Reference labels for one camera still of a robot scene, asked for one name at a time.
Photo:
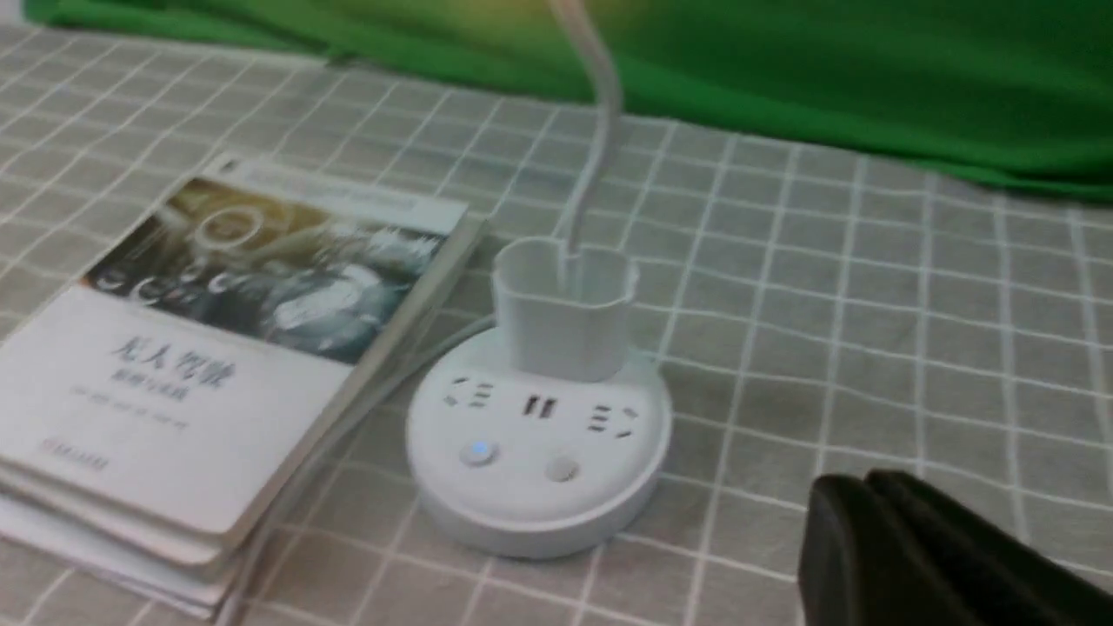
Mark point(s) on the green backdrop cloth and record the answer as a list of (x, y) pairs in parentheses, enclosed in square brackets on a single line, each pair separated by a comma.
[(1016, 94)]

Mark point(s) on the top white self-driving book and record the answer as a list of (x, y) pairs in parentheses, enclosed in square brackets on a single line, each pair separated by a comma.
[(259, 249)]

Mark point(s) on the bottom large white book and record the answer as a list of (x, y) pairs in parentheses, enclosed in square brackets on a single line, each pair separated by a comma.
[(194, 592)]

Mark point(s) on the middle white book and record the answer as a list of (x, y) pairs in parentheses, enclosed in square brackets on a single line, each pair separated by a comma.
[(148, 535)]

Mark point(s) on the grey checked tablecloth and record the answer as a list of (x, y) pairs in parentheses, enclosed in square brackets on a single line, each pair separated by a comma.
[(813, 311)]

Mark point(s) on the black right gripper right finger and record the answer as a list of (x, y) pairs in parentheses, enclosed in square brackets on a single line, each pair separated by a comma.
[(1002, 580)]

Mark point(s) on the white desk lamp with sockets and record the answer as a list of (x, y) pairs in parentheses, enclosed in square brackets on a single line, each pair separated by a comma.
[(546, 434)]

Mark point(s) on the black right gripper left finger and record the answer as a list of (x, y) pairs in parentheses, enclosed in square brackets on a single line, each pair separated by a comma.
[(860, 564)]

